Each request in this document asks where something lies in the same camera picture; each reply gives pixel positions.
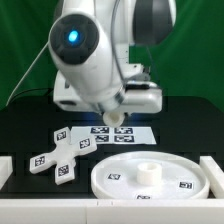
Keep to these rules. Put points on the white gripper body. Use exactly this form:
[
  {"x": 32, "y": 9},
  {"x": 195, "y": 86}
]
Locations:
[{"x": 139, "y": 97}]

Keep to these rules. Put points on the white round table top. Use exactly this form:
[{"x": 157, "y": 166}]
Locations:
[{"x": 143, "y": 175}]

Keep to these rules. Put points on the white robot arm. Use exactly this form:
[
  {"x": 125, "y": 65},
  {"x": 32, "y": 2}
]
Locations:
[{"x": 89, "y": 42}]

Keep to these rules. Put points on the white fiducial marker sheet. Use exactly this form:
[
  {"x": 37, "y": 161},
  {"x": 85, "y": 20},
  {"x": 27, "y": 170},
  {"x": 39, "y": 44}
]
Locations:
[{"x": 120, "y": 135}]

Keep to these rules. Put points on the white cross-shaped table base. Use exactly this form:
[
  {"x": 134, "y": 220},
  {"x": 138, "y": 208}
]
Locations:
[{"x": 63, "y": 156}]

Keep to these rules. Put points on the white right fence block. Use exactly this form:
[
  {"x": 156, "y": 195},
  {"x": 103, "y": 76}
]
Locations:
[{"x": 215, "y": 175}]

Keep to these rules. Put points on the white fence block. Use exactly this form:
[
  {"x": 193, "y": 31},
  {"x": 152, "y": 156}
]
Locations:
[
  {"x": 215, "y": 175},
  {"x": 6, "y": 169}
]

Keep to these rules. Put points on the white left fence block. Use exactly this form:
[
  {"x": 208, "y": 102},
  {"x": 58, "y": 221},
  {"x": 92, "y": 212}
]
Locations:
[{"x": 6, "y": 169}]

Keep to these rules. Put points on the white front fence rail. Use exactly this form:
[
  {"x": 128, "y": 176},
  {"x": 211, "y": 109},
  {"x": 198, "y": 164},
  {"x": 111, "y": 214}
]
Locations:
[{"x": 93, "y": 211}]

